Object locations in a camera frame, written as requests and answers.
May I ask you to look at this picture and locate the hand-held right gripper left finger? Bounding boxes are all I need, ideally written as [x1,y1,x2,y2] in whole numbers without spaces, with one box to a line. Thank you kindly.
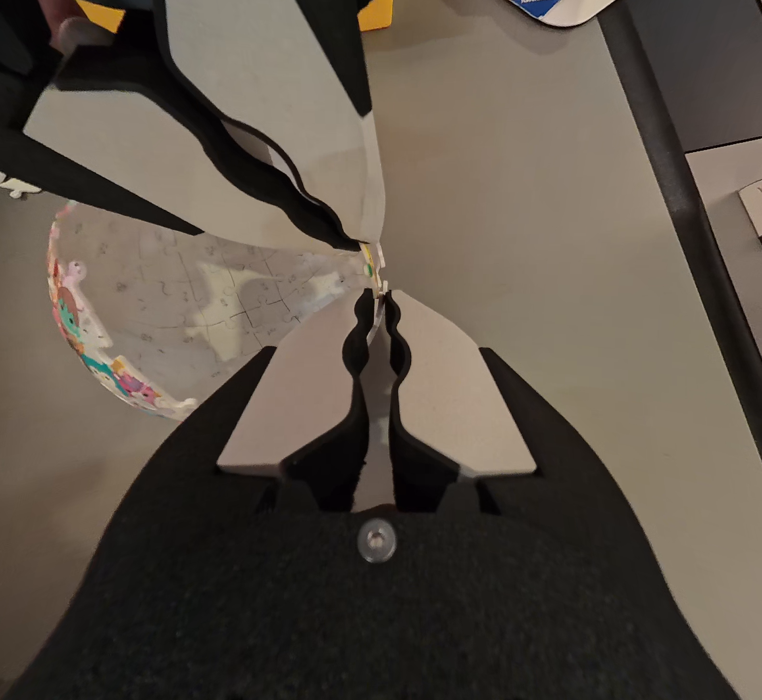
[216,290,376,513]

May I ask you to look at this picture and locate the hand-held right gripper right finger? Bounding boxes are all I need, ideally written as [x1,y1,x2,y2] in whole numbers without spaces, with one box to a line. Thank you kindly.
[385,290,538,513]

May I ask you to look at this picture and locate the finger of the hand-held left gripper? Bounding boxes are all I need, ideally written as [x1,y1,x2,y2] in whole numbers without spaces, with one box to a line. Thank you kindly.
[24,66,359,251]
[149,0,389,253]

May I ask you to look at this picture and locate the colourful puzzle ball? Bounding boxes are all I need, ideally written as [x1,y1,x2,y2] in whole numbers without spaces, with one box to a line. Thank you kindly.
[46,200,382,421]

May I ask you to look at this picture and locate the white puzzle piece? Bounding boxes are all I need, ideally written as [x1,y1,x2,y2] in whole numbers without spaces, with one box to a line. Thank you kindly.
[360,242,389,350]
[0,173,42,199]

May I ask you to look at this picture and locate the puzzle box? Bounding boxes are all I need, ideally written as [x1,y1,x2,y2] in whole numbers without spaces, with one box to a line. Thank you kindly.
[738,179,762,237]

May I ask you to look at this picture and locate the person's left hand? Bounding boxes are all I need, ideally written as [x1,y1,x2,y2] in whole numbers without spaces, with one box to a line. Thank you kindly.
[33,0,81,52]

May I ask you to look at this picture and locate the grey rounded pad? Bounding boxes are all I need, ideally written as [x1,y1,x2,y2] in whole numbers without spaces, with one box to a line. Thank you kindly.
[631,0,762,150]

